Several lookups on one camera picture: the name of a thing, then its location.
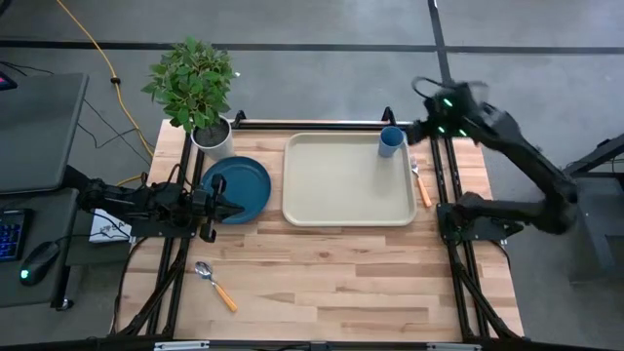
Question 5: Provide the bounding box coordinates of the dark blue round plate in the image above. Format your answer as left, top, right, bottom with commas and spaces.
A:
200, 155, 272, 226

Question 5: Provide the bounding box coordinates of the spoon with orange handle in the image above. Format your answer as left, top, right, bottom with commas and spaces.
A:
194, 260, 240, 314

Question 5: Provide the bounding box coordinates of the beige plastic tray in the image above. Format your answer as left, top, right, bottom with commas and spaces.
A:
281, 131, 419, 228

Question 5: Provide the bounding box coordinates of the black computer mouse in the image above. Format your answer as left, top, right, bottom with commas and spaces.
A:
18, 240, 61, 288

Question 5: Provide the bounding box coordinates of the black cable loop on wrist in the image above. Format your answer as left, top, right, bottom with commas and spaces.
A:
410, 75, 443, 100

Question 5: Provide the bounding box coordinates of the light blue cup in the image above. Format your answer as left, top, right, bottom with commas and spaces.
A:
377, 125, 407, 159

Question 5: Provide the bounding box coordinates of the black side desk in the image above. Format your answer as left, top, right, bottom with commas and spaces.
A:
0, 187, 134, 313

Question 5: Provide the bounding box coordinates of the white round plant pot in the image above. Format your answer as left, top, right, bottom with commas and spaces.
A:
189, 115, 237, 162

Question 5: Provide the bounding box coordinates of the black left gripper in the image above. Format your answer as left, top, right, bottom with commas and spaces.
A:
190, 173, 246, 244

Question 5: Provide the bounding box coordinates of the grey monitor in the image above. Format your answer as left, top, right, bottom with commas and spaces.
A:
0, 71, 90, 196

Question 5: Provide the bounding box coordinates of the thin black floor cable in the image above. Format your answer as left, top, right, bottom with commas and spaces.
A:
0, 58, 153, 168

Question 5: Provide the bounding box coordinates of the silver table edge bracket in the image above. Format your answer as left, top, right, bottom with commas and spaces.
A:
425, 341, 483, 351
153, 340, 212, 351

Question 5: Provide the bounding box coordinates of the green leafy potted plant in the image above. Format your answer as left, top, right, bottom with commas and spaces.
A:
140, 36, 240, 135

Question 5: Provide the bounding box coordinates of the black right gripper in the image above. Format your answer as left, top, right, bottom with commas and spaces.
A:
406, 81, 489, 146

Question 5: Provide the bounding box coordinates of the backlit black keyboard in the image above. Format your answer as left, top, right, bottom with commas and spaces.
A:
0, 208, 34, 263

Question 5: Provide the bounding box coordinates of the grey metal stand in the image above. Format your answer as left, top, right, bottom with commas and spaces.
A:
563, 131, 624, 285

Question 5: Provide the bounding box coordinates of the fork with orange handle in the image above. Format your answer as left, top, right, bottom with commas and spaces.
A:
409, 154, 434, 210

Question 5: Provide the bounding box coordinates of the yellow power cable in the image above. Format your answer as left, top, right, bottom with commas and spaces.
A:
55, 0, 156, 187

